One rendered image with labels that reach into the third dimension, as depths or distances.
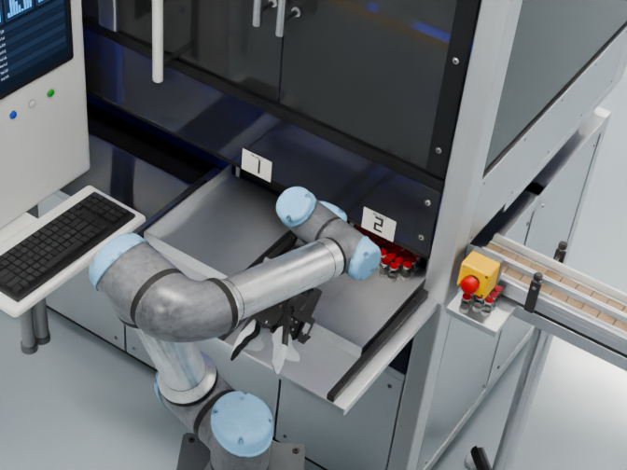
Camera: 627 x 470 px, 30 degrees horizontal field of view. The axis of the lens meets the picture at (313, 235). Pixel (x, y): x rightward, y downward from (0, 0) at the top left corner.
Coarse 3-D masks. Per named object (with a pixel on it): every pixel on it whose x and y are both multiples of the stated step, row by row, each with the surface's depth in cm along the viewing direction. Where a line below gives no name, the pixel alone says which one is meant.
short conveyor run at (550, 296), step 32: (512, 256) 274; (544, 256) 269; (512, 288) 267; (544, 288) 267; (576, 288) 268; (608, 288) 263; (544, 320) 267; (576, 320) 261; (608, 320) 261; (608, 352) 261
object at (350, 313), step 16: (416, 272) 274; (320, 288) 267; (336, 288) 268; (352, 288) 268; (368, 288) 269; (384, 288) 269; (400, 288) 270; (416, 288) 266; (320, 304) 264; (336, 304) 264; (352, 304) 264; (368, 304) 265; (384, 304) 265; (400, 304) 261; (320, 320) 260; (336, 320) 260; (352, 320) 261; (368, 320) 261; (384, 320) 261; (320, 336) 256; (336, 336) 253; (352, 336) 257; (368, 336) 257; (352, 352) 253
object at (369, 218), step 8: (368, 208) 264; (368, 216) 265; (384, 216) 262; (368, 224) 267; (384, 224) 264; (392, 224) 262; (376, 232) 267; (384, 232) 265; (392, 232) 264; (392, 240) 265
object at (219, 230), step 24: (216, 192) 290; (240, 192) 291; (264, 192) 292; (168, 216) 278; (192, 216) 283; (216, 216) 283; (240, 216) 284; (264, 216) 285; (168, 240) 276; (192, 240) 276; (216, 240) 277; (240, 240) 278; (264, 240) 278; (192, 264) 268; (216, 264) 271; (240, 264) 271
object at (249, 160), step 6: (246, 150) 277; (246, 156) 278; (252, 156) 277; (258, 156) 275; (246, 162) 279; (252, 162) 278; (264, 162) 275; (270, 162) 274; (246, 168) 280; (252, 168) 279; (264, 168) 276; (270, 168) 275; (258, 174) 279; (264, 174) 278; (270, 174) 276; (270, 180) 278
